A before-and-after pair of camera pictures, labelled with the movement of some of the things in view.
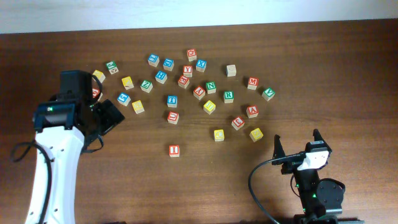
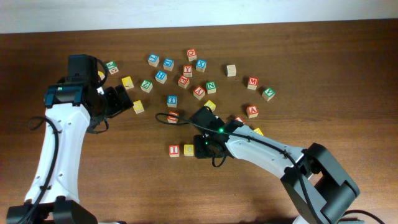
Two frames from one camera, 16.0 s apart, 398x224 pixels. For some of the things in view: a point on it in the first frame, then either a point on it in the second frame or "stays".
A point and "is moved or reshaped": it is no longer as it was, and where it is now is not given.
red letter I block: [174, 150] stays
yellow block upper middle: [127, 83] stays
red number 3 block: [237, 122] stays
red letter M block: [253, 83] stays
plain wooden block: [231, 70] stays
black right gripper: [290, 166] → [199, 152]
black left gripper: [113, 114] → [119, 104]
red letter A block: [252, 111] stays
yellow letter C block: [219, 135] is moved or reshaped
